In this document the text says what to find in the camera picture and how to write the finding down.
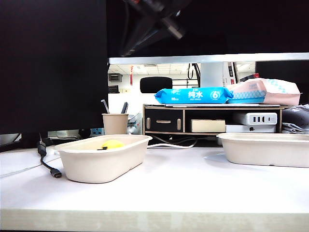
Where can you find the red Chinese knot ornament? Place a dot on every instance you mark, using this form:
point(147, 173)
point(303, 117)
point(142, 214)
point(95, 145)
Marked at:
point(131, 77)

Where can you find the yellow pink-cheeked bird doll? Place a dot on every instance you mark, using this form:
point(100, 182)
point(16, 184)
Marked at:
point(113, 144)

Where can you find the black pen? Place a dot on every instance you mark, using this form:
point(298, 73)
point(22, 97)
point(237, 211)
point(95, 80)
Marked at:
point(124, 108)

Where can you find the pink tissue pack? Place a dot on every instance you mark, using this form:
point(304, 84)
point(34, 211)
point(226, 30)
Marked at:
point(277, 91)

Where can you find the brown paper cup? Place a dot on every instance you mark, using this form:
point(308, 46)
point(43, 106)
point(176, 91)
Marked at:
point(114, 123)

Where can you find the large black monitor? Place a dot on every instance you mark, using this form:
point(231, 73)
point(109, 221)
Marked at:
point(48, 60)

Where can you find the black monitor silver edge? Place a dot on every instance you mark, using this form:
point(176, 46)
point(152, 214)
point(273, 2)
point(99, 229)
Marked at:
point(229, 24)

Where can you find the black wooden desk organizer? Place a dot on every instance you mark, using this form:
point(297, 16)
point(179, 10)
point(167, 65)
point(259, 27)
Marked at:
point(152, 116)

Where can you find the silver monitor stand plate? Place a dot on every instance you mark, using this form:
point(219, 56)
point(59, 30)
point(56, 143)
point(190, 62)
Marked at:
point(62, 134)

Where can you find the black chair headrest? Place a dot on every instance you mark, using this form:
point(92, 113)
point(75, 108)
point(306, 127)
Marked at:
point(155, 84)

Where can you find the beige cardboard box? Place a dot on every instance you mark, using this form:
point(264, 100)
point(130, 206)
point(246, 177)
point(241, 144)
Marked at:
point(207, 125)

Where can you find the silver-headed tool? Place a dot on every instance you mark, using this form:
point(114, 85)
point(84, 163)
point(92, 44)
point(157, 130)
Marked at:
point(105, 106)

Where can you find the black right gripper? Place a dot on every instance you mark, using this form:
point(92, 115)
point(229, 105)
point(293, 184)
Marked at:
point(154, 9)

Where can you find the flat white device box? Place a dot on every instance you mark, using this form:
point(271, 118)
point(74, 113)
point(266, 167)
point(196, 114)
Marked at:
point(236, 128)

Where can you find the white multi-port charger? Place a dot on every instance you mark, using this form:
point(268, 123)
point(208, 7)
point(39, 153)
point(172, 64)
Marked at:
point(241, 118)

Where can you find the grey folded cloth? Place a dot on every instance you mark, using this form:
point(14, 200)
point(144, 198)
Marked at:
point(297, 116)

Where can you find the beige pulp paper box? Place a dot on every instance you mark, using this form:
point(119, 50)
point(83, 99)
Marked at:
point(253, 151)
point(96, 169)

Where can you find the blue wet wipes pack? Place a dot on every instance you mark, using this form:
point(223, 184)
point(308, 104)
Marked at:
point(193, 95)

